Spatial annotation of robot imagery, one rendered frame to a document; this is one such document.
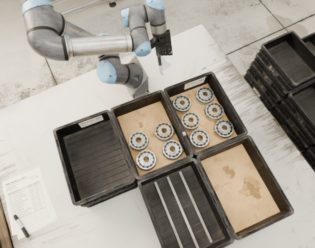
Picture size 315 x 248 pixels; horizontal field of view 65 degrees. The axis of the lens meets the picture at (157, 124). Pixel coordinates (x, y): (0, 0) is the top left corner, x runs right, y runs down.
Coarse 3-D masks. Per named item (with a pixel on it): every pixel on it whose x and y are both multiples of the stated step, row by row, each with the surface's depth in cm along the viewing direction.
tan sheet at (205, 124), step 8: (192, 96) 141; (192, 104) 139; (200, 104) 139; (200, 112) 137; (200, 120) 135; (208, 120) 135; (200, 128) 133; (208, 128) 133; (224, 128) 133; (216, 136) 132; (232, 136) 132; (208, 144) 130
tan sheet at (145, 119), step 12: (144, 108) 138; (156, 108) 138; (120, 120) 135; (132, 120) 135; (144, 120) 135; (156, 120) 135; (168, 120) 135; (132, 132) 133; (144, 132) 133; (156, 144) 130; (132, 156) 128; (156, 156) 128; (180, 156) 128; (156, 168) 126
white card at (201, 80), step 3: (201, 78) 135; (204, 78) 136; (192, 81) 134; (195, 81) 135; (198, 81) 137; (201, 81) 138; (186, 84) 134; (189, 84) 136; (192, 84) 137; (195, 84) 139; (198, 84) 140; (186, 87) 137; (189, 87) 139
